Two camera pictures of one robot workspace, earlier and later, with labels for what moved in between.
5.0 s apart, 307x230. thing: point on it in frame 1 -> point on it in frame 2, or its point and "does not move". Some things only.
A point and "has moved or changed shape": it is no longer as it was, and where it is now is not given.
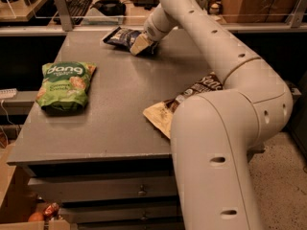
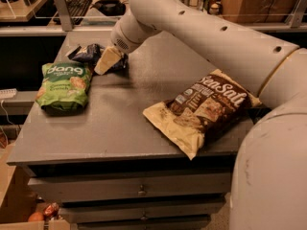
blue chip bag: (125, 38) has moved or changed shape
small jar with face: (214, 9) does not move
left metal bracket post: (65, 13) does not move
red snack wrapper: (52, 210) does not move
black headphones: (110, 7) does not move
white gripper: (151, 28) -> (119, 41)
